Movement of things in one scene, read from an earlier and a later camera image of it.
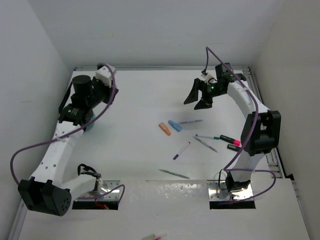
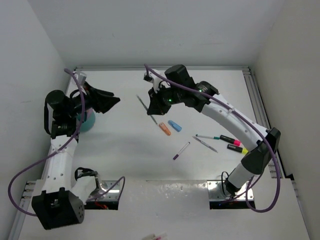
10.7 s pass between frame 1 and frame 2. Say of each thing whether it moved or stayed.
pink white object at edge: stayed
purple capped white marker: stayed
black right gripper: moved
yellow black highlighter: stayed
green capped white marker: stayed
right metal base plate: stayed
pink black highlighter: stayed
